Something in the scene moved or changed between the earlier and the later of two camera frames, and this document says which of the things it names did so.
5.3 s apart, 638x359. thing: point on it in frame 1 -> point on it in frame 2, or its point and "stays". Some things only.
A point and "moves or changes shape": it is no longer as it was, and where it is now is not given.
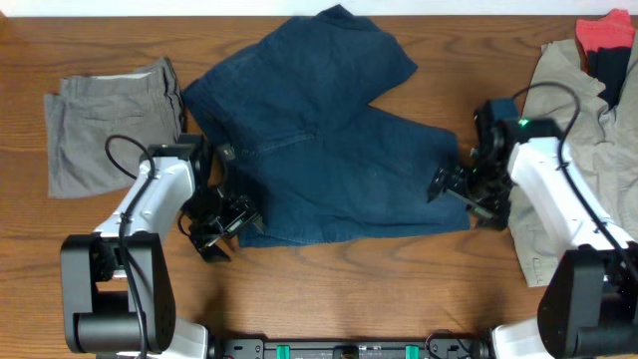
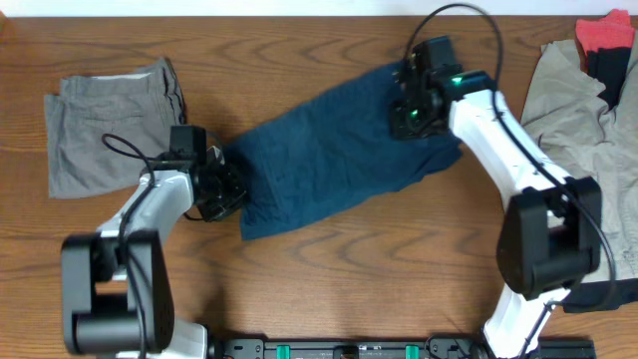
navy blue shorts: [302, 149] moves or changes shape
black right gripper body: [486, 194] -> [412, 120]
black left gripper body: [213, 215] -> [223, 190]
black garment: [608, 65] stays
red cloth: [612, 30] stays
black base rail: [352, 349] stays
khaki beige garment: [604, 137] stays
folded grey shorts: [99, 127] stays
